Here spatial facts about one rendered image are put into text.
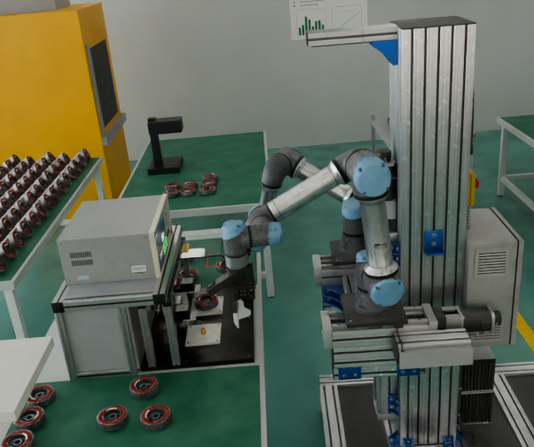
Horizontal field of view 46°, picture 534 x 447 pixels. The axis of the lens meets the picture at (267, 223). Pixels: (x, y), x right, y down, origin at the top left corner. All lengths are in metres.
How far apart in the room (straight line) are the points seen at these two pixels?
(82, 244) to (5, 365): 0.68
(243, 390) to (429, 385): 0.83
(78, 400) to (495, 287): 1.68
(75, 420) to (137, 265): 0.63
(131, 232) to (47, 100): 3.80
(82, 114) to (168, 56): 1.96
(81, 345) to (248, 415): 0.75
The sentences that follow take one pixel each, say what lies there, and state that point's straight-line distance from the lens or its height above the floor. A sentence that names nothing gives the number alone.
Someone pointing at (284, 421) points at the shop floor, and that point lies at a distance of 3.53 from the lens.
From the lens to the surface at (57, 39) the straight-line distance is 6.13.
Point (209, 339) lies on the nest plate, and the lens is 2.79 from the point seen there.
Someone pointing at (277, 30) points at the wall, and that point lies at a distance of 7.75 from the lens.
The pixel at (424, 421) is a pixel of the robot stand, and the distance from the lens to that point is 2.99.
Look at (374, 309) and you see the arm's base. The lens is 2.38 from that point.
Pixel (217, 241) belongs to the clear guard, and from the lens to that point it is 2.99.
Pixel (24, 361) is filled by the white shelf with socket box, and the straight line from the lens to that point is 2.13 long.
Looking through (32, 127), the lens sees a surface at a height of 0.96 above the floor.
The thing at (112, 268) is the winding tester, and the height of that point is 1.18.
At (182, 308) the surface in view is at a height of 0.92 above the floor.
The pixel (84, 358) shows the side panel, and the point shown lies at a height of 0.84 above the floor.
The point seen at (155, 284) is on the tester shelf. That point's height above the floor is 1.11.
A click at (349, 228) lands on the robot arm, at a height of 1.16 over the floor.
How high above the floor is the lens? 2.31
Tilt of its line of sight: 23 degrees down
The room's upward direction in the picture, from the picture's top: 5 degrees counter-clockwise
